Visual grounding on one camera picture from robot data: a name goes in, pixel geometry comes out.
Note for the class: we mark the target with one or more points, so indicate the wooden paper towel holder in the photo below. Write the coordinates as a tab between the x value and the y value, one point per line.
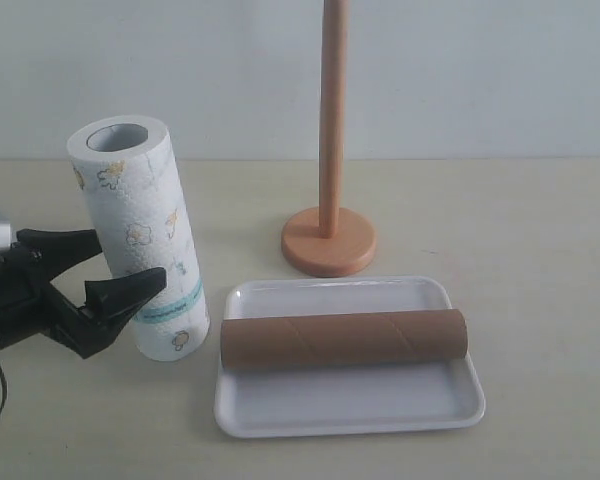
330	240

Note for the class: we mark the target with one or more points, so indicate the printed paper towel roll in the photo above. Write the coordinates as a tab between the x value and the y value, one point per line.
126	169

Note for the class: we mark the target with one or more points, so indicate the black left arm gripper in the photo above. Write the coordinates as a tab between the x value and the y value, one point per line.
25	279

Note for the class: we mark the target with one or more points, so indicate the brown cardboard tube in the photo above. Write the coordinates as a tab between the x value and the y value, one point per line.
335	340

